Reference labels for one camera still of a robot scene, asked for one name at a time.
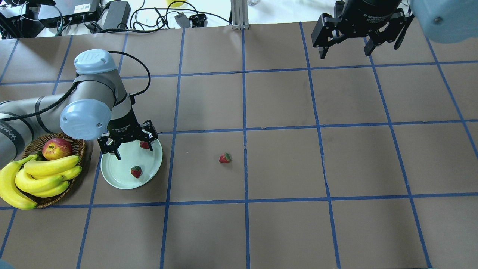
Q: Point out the light green plate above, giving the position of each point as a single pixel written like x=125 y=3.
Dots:
x=117 y=172

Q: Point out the aluminium frame post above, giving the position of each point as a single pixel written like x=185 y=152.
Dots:
x=239 y=14

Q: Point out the bunch of yellow bananas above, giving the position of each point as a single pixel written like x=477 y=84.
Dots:
x=29 y=178

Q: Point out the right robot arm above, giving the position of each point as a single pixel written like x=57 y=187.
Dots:
x=443 y=21

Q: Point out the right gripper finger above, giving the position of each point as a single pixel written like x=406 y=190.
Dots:
x=395 y=31
x=325 y=34

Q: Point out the black power brick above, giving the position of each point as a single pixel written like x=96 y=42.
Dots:
x=117 y=13

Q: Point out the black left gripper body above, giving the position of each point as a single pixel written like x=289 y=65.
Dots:
x=124 y=125

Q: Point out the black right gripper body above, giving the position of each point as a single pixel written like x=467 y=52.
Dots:
x=368 y=15

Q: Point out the red apple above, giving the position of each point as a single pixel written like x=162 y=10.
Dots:
x=56 y=148

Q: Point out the wicker fruit basket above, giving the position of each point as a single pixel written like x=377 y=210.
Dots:
x=79 y=148

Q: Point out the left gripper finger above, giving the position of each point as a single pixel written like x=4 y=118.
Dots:
x=148 y=133
x=109 y=146

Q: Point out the red strawberry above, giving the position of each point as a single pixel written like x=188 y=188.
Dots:
x=136 y=171
x=225 y=158

